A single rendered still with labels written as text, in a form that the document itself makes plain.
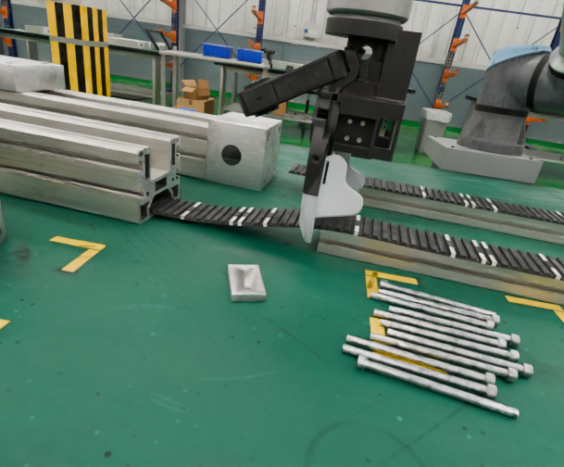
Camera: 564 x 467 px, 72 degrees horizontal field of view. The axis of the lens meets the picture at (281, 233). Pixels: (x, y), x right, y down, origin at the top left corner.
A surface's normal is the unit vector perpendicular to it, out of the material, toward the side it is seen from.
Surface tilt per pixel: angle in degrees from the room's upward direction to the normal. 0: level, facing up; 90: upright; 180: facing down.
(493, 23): 90
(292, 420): 0
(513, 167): 90
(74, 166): 90
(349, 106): 90
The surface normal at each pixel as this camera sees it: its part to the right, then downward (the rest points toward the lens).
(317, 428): 0.13, -0.90
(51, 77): 0.97, 0.21
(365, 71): -0.22, 0.39
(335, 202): -0.17, 0.11
